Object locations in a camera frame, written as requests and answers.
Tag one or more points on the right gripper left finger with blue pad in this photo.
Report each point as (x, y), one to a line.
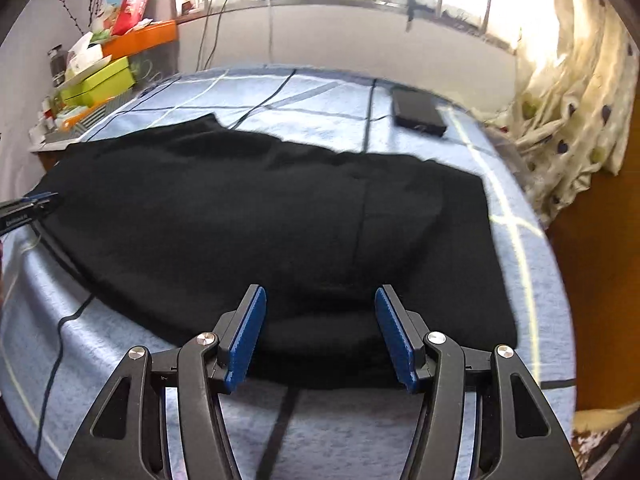
(238, 334)

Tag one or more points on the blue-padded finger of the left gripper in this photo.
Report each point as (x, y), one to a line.
(25, 210)

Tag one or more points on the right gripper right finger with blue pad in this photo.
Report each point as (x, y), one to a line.
(402, 339)

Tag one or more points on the black pants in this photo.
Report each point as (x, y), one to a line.
(170, 226)

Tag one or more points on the striped tray box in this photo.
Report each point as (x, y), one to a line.
(73, 122)

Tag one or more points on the blue plaid bed sheet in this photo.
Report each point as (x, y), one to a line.
(59, 343)

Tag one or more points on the dark glass jar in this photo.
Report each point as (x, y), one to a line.
(57, 62)

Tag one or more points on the lime green box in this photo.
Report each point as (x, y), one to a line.
(111, 80)

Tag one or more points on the wooden wardrobe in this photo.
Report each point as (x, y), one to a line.
(596, 242)

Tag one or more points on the orange box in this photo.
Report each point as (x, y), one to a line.
(136, 41)

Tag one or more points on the black phone on bed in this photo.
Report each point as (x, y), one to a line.
(416, 110)

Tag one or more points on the floral curtain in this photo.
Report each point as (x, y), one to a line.
(577, 68)

